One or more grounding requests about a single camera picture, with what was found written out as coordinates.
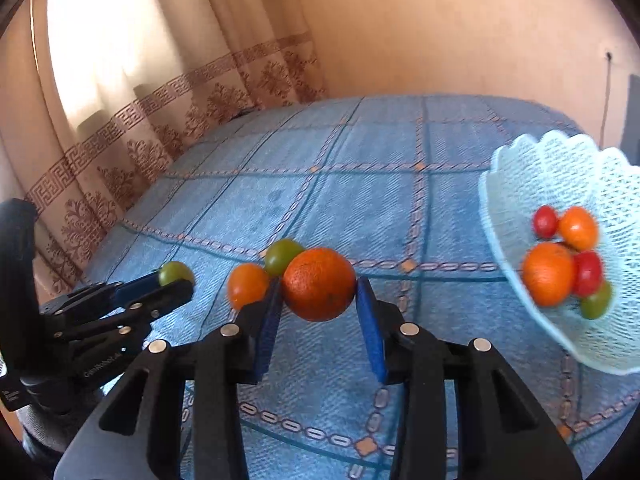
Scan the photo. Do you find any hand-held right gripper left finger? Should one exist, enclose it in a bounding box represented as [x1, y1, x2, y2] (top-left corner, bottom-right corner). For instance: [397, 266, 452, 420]
[52, 275, 284, 480]

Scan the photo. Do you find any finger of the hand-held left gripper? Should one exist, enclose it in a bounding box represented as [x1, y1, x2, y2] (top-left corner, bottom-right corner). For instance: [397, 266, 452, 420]
[40, 271, 165, 317]
[52, 279, 196, 361]

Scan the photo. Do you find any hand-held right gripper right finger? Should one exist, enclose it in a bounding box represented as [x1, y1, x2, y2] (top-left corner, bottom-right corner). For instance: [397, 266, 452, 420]
[354, 276, 583, 480]

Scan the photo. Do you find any small green tomato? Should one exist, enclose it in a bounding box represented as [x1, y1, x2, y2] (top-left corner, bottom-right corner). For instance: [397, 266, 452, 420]
[158, 261, 195, 287]

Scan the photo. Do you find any rough-skinned orange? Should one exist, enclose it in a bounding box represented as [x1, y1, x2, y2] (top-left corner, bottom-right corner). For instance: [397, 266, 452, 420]
[281, 247, 357, 323]

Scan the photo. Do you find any large smooth orange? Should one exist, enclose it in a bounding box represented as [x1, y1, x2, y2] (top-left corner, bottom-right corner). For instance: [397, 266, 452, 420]
[521, 242, 577, 308]

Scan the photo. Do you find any small red cherry tomato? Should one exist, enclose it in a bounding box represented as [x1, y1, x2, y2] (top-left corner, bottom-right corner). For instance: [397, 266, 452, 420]
[532, 205, 560, 240]

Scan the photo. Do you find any red tomato with stem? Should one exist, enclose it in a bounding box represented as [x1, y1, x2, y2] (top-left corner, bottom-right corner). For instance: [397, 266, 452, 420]
[571, 251, 604, 298]

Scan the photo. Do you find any large green tomato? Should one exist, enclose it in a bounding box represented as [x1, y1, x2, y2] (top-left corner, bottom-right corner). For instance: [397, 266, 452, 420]
[579, 280, 613, 320]

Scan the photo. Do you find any small tangerine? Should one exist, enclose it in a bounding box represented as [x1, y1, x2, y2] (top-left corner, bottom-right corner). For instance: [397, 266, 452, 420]
[557, 206, 600, 252]

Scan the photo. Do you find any light blue plastic basket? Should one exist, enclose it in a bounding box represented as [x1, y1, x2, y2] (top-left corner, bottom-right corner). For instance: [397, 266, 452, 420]
[477, 130, 640, 376]

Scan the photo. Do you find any blue patterned bedspread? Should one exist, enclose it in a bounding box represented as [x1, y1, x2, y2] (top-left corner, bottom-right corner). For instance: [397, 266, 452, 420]
[20, 94, 640, 480]

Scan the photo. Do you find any beige patterned curtain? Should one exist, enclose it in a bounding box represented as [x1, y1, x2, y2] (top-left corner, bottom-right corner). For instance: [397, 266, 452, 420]
[0, 0, 331, 306]

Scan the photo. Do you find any grey cushion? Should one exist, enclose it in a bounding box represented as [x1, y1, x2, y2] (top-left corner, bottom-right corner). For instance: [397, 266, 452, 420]
[622, 75, 640, 166]

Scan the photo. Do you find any black power cable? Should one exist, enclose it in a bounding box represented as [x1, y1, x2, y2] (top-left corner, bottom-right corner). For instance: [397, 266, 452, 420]
[601, 57, 614, 148]

